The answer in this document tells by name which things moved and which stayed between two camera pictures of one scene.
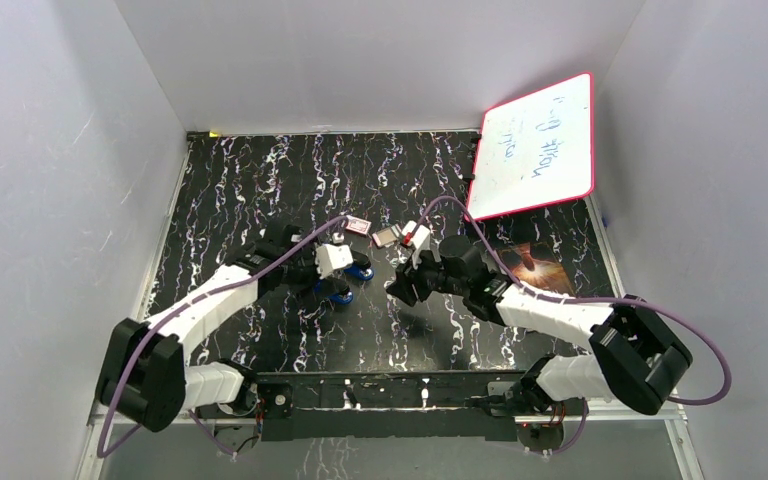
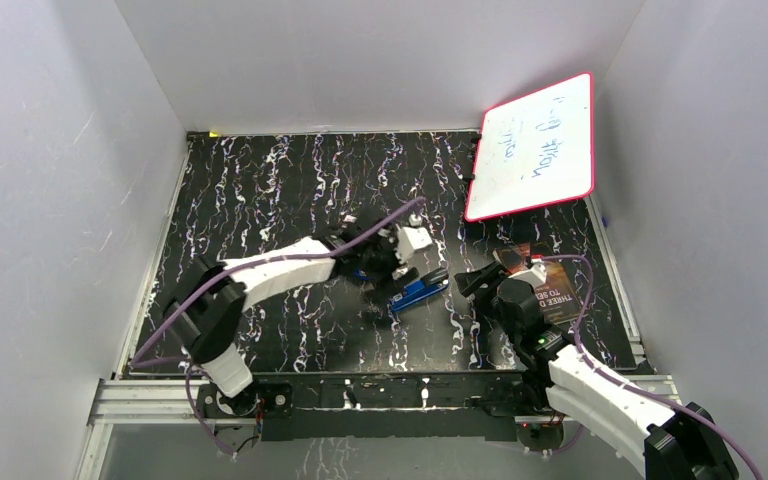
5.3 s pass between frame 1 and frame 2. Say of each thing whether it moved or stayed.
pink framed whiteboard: stayed
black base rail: stayed
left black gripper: moved
